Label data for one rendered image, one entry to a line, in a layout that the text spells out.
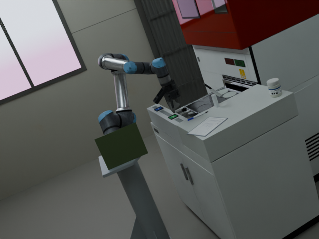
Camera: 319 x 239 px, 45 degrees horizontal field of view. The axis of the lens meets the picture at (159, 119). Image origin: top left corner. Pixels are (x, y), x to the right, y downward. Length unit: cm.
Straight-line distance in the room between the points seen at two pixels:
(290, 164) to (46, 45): 304
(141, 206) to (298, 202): 103
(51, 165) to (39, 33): 160
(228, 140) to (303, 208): 78
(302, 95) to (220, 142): 93
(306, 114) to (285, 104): 62
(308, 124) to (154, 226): 133
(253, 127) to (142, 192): 92
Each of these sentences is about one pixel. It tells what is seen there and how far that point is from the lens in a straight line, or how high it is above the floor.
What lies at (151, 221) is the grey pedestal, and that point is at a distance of 280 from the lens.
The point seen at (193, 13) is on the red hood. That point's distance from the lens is 290.
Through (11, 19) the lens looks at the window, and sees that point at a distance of 455.
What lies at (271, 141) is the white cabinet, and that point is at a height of 75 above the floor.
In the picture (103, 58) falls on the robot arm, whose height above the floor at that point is 145.
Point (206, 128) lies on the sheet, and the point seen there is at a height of 97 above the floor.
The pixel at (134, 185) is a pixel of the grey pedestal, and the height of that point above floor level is 62.
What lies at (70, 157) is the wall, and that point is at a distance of 489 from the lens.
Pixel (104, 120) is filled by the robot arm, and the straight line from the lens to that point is 260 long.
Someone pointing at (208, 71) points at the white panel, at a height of 97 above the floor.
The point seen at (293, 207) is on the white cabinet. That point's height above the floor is 25.
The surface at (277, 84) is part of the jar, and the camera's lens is 232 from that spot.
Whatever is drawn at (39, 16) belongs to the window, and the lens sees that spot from 452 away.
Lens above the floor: 187
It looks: 21 degrees down
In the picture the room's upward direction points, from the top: 21 degrees counter-clockwise
